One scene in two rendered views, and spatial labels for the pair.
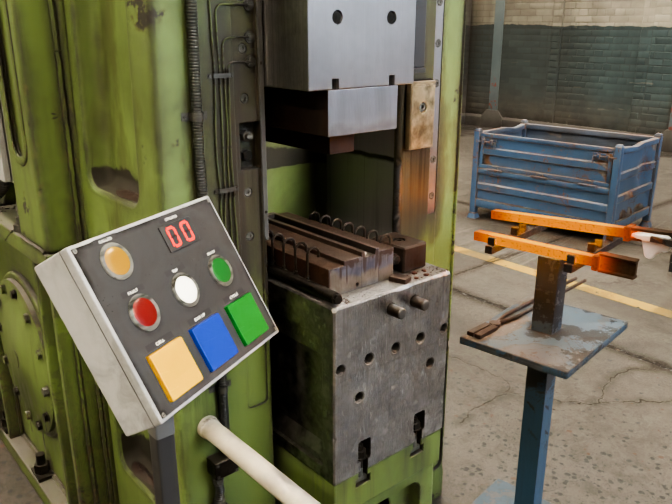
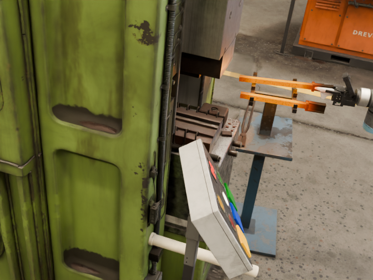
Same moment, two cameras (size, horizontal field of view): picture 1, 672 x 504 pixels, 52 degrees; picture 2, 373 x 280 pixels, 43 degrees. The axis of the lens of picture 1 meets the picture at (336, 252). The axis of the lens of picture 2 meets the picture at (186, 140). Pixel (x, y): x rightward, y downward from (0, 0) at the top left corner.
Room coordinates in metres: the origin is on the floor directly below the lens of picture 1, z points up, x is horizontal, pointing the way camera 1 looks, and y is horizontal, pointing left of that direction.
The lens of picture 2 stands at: (0.20, 0.99, 2.04)
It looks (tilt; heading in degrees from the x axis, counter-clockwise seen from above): 34 degrees down; 325
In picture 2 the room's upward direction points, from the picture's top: 6 degrees clockwise
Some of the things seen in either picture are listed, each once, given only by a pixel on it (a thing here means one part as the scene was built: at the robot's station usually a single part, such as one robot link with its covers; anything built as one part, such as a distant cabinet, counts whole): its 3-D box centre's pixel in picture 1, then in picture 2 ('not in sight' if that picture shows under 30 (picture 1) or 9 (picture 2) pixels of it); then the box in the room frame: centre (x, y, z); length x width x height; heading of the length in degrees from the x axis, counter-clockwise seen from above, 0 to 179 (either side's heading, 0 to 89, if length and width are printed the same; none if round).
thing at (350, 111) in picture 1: (303, 102); (176, 45); (1.65, 0.08, 1.32); 0.42 x 0.20 x 0.10; 40
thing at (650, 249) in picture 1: (649, 246); (323, 93); (1.54, -0.73, 1.00); 0.09 x 0.03 x 0.06; 51
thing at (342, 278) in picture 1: (305, 248); (169, 124); (1.65, 0.08, 0.96); 0.42 x 0.20 x 0.09; 40
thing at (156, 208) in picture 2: not in sight; (154, 211); (1.34, 0.30, 0.80); 0.06 x 0.03 x 0.14; 130
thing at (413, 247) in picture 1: (398, 251); (213, 115); (1.65, -0.16, 0.95); 0.12 x 0.08 x 0.06; 40
